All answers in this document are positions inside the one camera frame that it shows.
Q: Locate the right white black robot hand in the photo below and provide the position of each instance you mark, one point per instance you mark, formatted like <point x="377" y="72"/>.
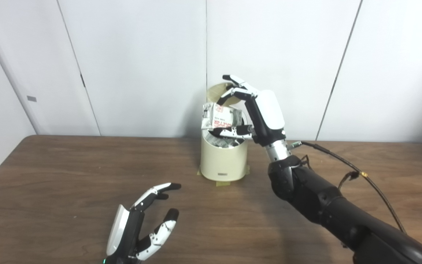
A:
<point x="267" y="117"/>

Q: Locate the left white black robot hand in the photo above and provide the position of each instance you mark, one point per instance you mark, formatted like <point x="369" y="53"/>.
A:
<point x="126" y="231"/>

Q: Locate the white green milk carton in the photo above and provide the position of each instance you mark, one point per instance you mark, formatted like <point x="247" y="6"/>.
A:
<point x="220" y="117"/>

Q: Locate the round cream bin lid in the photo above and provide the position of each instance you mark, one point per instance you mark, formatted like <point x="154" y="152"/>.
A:
<point x="214" y="93"/>

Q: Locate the cream-colored bin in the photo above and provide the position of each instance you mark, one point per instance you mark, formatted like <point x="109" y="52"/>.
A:
<point x="224" y="161"/>

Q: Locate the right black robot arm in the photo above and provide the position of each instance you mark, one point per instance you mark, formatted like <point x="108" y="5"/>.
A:
<point x="328" y="205"/>

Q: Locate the small gray wall label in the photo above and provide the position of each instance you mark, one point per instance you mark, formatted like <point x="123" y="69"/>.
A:
<point x="31" y="98"/>

